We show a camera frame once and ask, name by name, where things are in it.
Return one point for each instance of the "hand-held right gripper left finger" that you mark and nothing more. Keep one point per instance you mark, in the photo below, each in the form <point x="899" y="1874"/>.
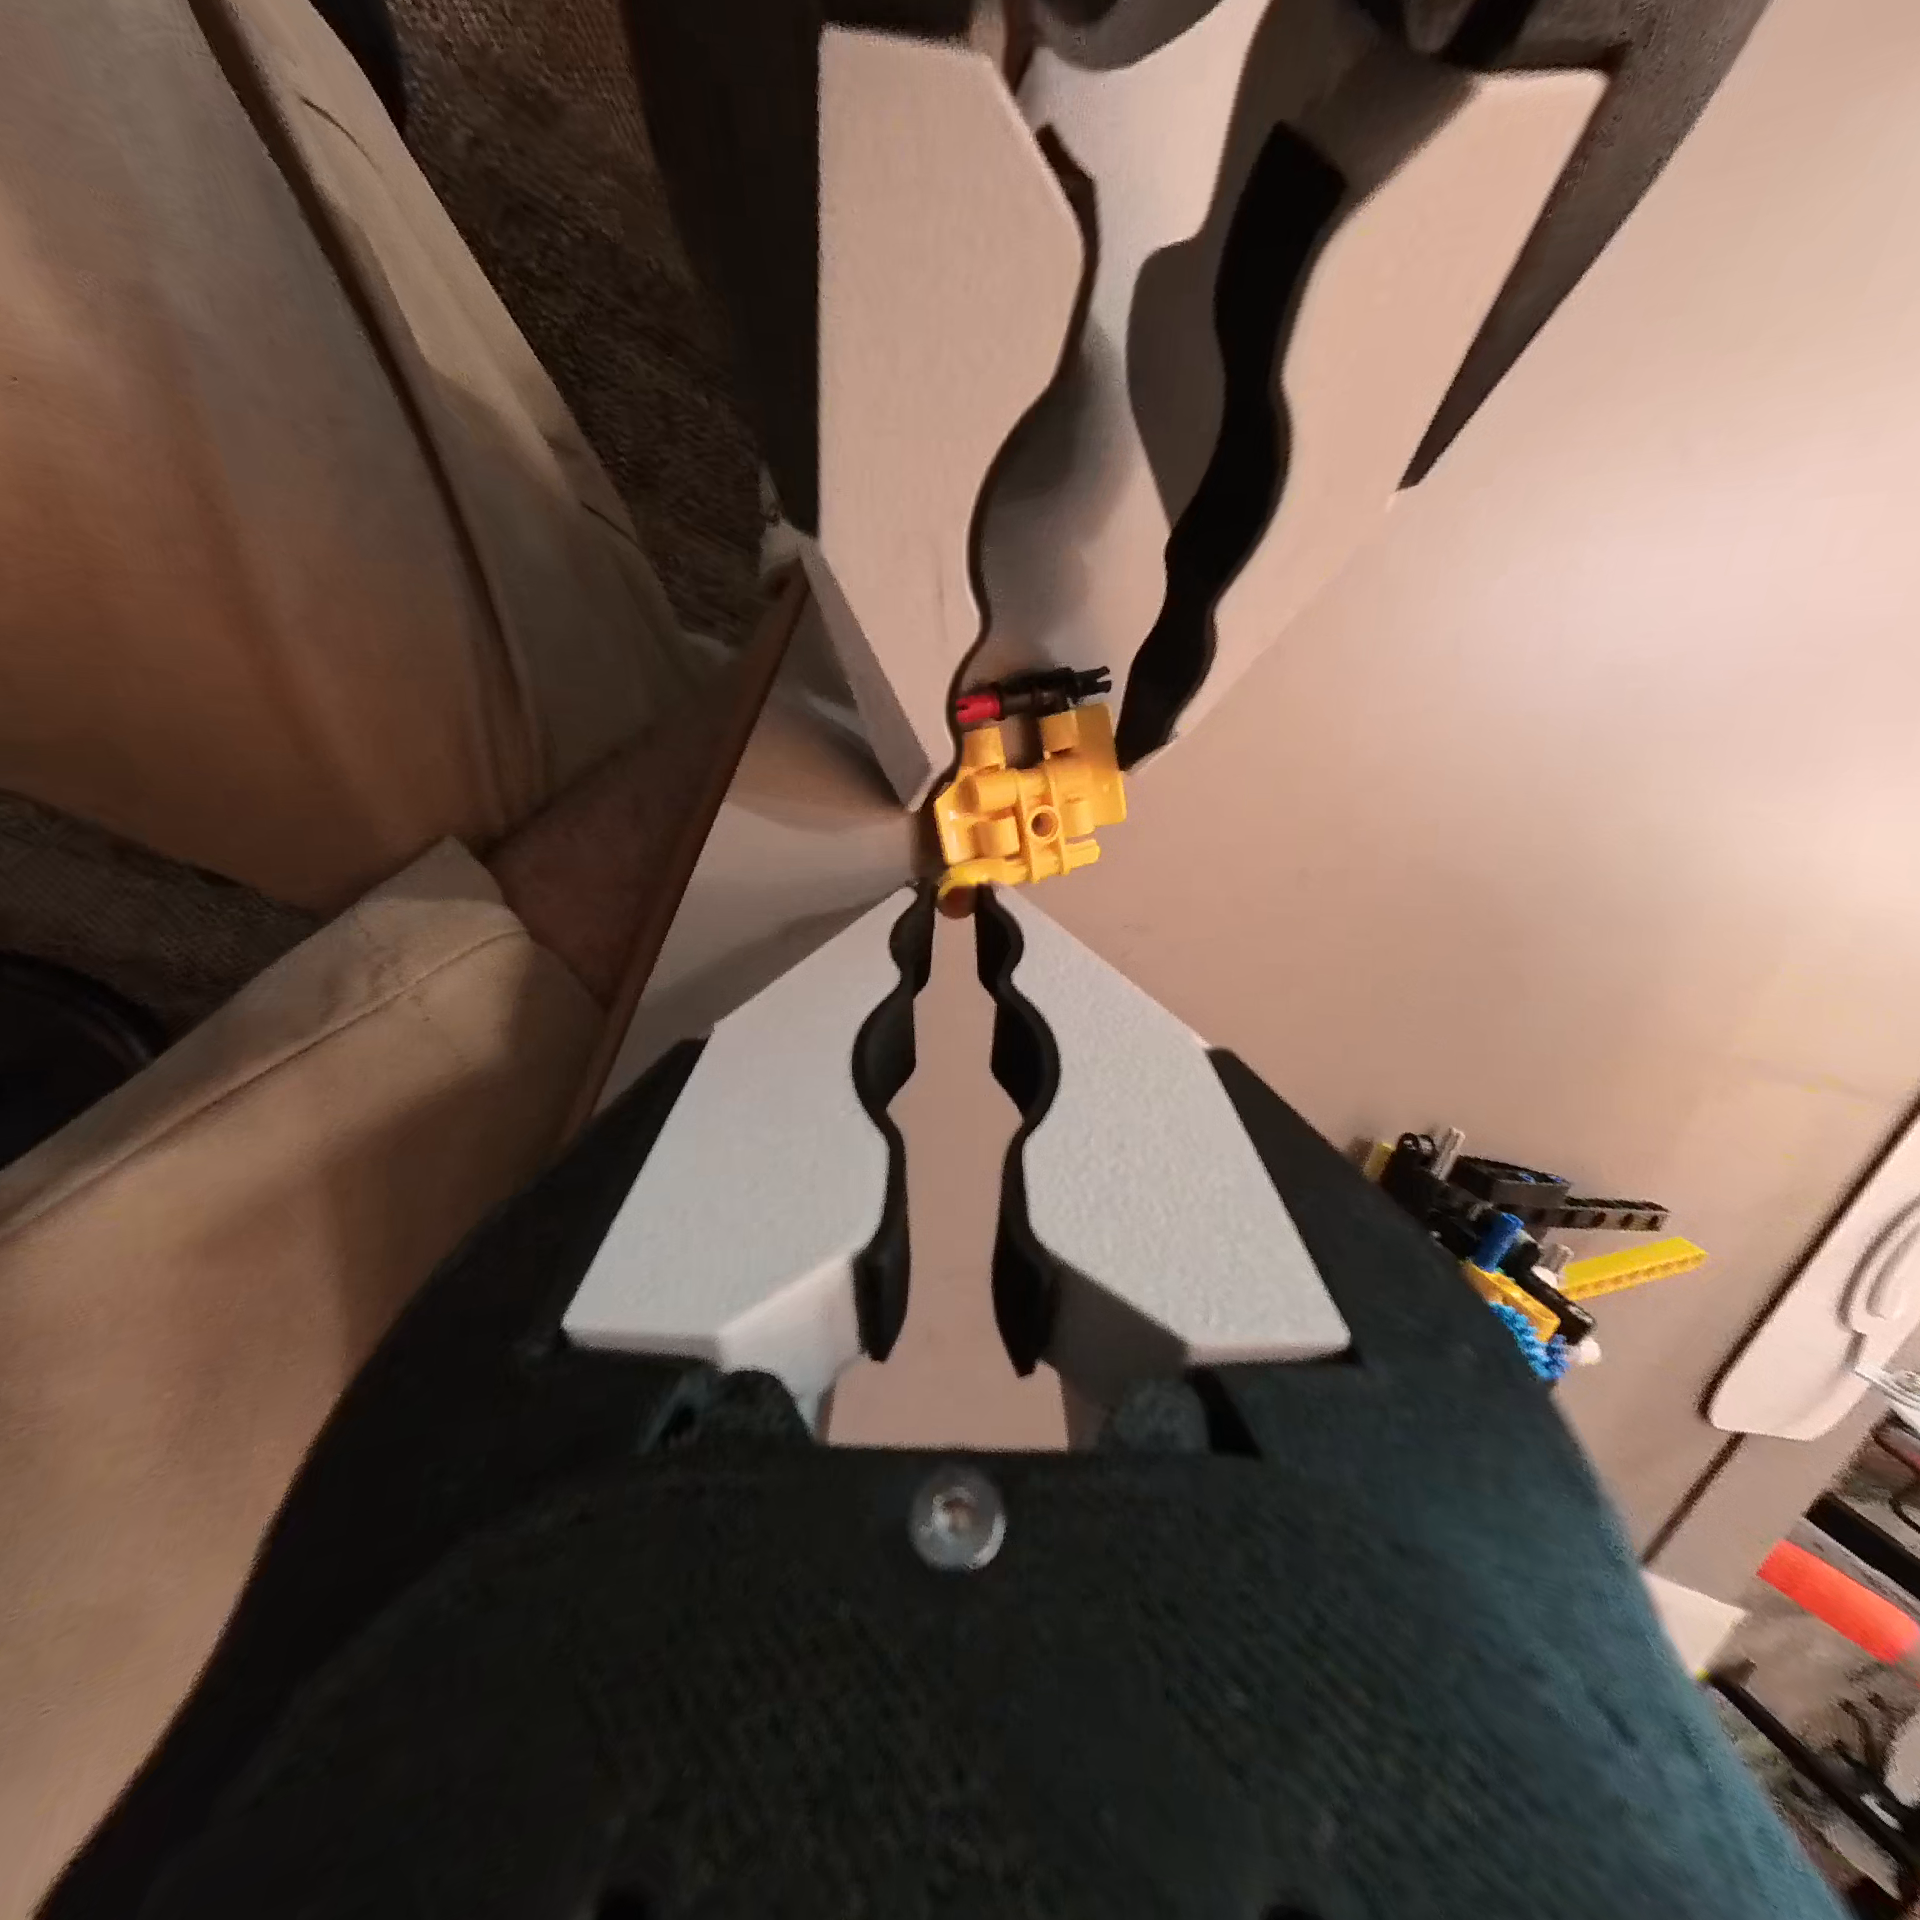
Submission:
<point x="750" y="1171"/>

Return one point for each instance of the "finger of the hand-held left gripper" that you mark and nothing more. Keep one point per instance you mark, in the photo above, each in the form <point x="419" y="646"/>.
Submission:
<point x="1440" y="269"/>
<point x="914" y="376"/>

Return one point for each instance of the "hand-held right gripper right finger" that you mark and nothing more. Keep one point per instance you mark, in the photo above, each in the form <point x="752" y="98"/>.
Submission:
<point x="1171" y="1200"/>

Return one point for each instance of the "black lego axle red tip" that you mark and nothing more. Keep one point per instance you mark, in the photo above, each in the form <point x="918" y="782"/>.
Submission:
<point x="1035" y="693"/>

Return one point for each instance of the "yellow lego assembly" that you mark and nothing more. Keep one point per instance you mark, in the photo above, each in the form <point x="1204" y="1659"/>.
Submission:
<point x="1035" y="809"/>

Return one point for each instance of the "pile of lego pieces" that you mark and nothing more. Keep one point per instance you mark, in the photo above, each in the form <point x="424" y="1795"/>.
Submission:
<point x="1500" y="1214"/>

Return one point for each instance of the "person's leg in beige pants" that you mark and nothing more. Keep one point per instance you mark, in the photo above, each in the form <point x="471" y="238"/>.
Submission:
<point x="224" y="451"/>
<point x="224" y="1275"/>

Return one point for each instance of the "white flat plastic object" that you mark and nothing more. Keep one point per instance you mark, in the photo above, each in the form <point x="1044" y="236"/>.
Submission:
<point x="1816" y="1318"/>

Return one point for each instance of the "orange foam tube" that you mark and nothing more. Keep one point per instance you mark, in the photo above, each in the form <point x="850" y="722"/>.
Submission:
<point x="1839" y="1597"/>

